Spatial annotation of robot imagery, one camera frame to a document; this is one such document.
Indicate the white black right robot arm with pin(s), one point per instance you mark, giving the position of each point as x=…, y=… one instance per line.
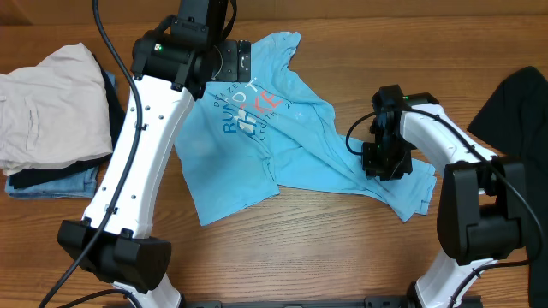
x=483, y=214

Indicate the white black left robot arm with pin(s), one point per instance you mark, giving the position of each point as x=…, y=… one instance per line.
x=172, y=63

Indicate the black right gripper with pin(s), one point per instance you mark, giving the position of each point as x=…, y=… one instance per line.
x=376, y=168

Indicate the black folded garment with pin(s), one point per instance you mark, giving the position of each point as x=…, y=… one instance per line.
x=107, y=141

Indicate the black garment at right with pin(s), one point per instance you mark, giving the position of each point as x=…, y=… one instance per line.
x=514, y=121

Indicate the light blue printed t-shirt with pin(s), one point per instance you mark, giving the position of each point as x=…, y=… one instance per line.
x=243, y=141

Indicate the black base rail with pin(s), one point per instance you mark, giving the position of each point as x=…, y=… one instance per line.
x=299, y=303

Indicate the blue folded jeans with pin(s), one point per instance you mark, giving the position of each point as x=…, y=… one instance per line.
x=78, y=180

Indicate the beige folded garment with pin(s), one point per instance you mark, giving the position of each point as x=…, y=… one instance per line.
x=51, y=111

